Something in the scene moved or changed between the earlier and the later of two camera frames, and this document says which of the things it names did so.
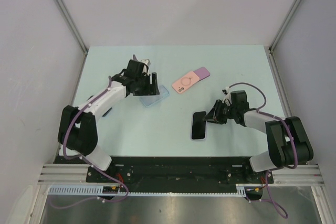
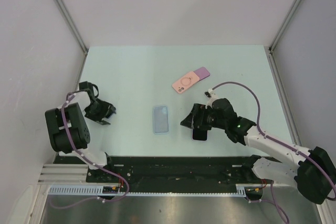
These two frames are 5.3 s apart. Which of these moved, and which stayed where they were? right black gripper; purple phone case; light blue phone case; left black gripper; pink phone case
Moved: left black gripper; light blue phone case; right black gripper
Stayed: pink phone case; purple phone case
